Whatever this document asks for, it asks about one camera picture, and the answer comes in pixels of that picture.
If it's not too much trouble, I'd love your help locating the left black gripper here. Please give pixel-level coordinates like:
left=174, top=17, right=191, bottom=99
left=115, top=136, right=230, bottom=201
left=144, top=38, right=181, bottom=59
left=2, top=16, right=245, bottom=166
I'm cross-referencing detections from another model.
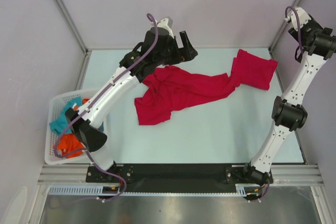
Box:
left=154, top=31, right=197, bottom=67

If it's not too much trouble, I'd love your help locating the magenta t shirt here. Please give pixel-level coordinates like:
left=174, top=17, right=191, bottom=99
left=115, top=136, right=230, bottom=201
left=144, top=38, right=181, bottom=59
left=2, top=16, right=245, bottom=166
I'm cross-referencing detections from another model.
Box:
left=134, top=66, right=240, bottom=125
left=230, top=49, right=278, bottom=90

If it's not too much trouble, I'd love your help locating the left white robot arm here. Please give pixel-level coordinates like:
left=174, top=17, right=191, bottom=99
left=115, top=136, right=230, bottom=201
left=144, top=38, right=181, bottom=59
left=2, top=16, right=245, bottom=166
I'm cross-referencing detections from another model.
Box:
left=65, top=28, right=198, bottom=182

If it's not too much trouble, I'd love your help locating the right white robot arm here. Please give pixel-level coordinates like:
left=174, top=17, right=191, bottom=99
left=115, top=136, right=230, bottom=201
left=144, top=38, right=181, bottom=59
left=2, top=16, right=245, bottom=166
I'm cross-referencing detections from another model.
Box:
left=242, top=14, right=335, bottom=186

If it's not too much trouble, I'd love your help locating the folded magenta t shirt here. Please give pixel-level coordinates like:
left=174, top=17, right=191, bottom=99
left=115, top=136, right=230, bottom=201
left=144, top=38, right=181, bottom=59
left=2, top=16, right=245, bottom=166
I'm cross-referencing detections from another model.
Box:
left=230, top=49, right=278, bottom=90

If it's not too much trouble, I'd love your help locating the white plastic laundry basket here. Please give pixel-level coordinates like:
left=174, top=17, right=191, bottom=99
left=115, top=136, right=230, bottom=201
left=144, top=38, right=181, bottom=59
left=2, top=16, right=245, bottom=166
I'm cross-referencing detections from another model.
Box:
left=45, top=88, right=114, bottom=168

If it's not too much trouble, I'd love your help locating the teal t shirt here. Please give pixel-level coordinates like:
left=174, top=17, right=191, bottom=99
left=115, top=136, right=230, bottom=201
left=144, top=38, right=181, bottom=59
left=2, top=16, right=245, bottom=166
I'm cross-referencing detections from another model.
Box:
left=47, top=95, right=89, bottom=137

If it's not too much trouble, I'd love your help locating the orange t shirt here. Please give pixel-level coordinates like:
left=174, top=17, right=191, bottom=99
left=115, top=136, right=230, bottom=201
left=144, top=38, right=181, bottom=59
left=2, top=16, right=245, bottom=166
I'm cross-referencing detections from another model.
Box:
left=57, top=98, right=89, bottom=158

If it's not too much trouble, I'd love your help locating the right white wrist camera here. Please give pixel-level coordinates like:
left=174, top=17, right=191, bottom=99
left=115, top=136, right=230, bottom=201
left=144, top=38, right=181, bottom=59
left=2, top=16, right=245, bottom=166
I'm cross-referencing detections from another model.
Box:
left=285, top=6, right=312, bottom=29

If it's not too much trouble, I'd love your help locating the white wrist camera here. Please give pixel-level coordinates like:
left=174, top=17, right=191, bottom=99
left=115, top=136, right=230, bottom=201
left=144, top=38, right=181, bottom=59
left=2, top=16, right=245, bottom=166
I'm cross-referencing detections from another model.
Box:
left=150, top=16, right=175, bottom=40
left=285, top=6, right=312, bottom=29

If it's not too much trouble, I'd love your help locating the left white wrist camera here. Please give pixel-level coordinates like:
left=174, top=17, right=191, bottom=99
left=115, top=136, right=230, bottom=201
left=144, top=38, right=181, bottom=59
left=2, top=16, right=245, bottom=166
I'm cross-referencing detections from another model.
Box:
left=150, top=16, right=175, bottom=40

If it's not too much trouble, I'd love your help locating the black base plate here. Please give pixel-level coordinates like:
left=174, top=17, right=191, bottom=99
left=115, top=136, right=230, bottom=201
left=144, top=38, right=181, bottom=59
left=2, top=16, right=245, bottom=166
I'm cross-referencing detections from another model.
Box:
left=86, top=163, right=274, bottom=194

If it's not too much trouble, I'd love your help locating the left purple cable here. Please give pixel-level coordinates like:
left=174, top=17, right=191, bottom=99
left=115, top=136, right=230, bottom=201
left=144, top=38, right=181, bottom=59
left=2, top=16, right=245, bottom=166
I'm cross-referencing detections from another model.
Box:
left=54, top=13, right=127, bottom=204

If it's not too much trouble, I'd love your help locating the grey slotted cable duct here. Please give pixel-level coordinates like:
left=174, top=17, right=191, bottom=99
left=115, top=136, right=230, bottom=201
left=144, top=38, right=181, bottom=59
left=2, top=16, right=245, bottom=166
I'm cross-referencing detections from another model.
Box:
left=49, top=184, right=264, bottom=197

